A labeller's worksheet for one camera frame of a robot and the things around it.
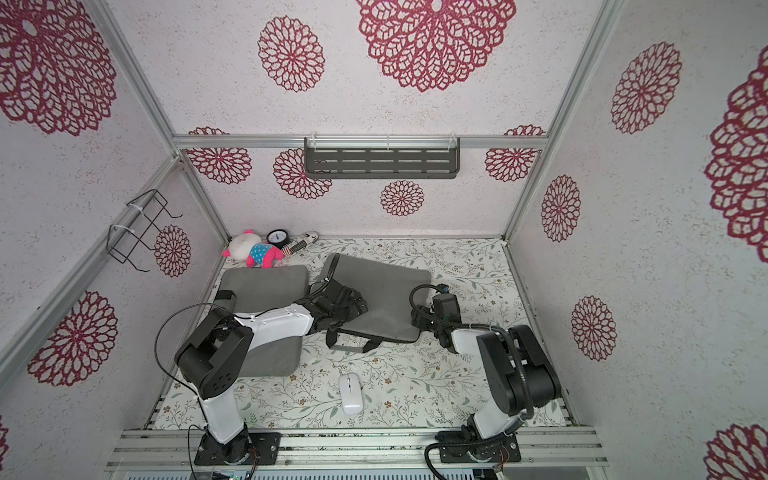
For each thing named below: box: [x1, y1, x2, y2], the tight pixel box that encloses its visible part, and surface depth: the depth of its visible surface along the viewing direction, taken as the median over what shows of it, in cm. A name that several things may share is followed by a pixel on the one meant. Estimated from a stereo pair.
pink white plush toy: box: [222, 230, 284, 269], surface depth 112 cm
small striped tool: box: [281, 231, 319, 257], surface depth 118 cm
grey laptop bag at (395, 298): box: [321, 254, 431, 353], surface depth 94 cm
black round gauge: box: [267, 229, 289, 248], surface depth 119 cm
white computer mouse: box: [339, 372, 364, 417], surface depth 83 cm
